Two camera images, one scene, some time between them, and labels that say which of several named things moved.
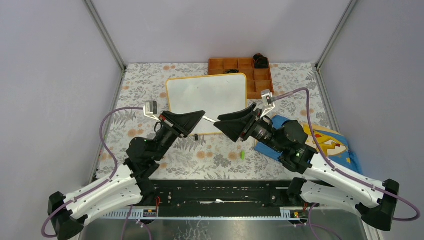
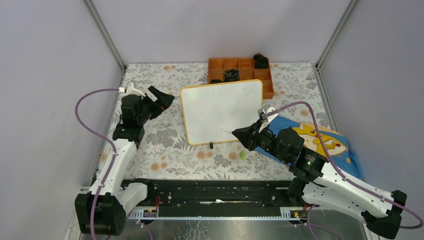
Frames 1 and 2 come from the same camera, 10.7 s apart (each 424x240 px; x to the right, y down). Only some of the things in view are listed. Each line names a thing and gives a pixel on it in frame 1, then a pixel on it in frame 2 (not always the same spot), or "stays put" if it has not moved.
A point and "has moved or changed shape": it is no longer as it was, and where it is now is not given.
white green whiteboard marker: [209, 119] has moved or changed shape
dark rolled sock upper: [260, 61] stays put
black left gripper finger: [184, 123] -> [164, 100]
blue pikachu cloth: [333, 145] stays put
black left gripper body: [167, 136] -> [150, 109]
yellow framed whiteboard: [215, 95] has moved or changed shape
